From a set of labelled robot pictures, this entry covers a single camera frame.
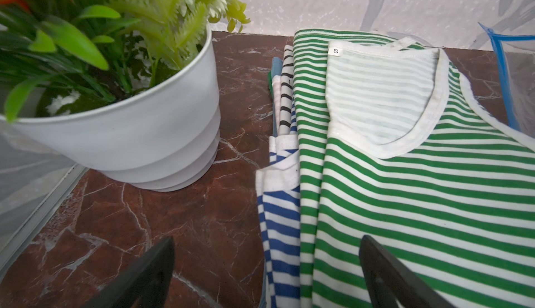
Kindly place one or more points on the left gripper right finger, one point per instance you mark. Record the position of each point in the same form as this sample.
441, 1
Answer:
390, 283

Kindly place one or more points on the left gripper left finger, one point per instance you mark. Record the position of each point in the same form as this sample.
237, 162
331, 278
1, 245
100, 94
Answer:
145, 283

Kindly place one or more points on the green white striped garment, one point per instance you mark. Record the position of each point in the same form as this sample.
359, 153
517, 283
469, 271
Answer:
394, 145

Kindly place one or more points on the blue white striped top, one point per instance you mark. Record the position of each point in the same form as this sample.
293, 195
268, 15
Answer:
278, 198

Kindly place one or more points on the black white striped top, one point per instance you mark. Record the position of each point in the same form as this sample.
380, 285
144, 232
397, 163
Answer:
286, 101

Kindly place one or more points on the blue garment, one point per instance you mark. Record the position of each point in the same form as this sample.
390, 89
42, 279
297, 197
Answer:
276, 70

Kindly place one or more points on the clear vacuum bag blue zip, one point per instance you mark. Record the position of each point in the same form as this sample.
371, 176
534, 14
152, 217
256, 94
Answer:
515, 58

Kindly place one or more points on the potted plant white pot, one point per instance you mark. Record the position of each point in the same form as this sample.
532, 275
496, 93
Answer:
125, 87

